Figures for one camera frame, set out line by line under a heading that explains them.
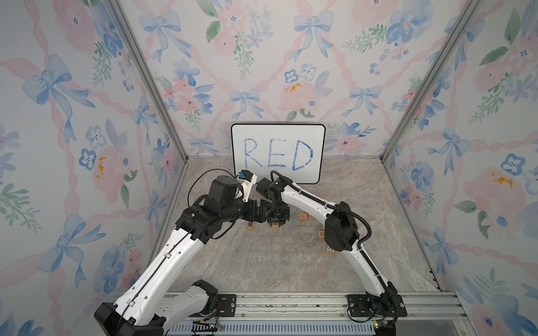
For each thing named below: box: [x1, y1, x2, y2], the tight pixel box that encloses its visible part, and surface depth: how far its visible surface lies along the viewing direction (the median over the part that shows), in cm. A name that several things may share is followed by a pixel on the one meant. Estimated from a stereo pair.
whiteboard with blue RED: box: [230, 123, 326, 185], surface depth 97 cm
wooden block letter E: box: [271, 221, 280, 233], surface depth 92 cm
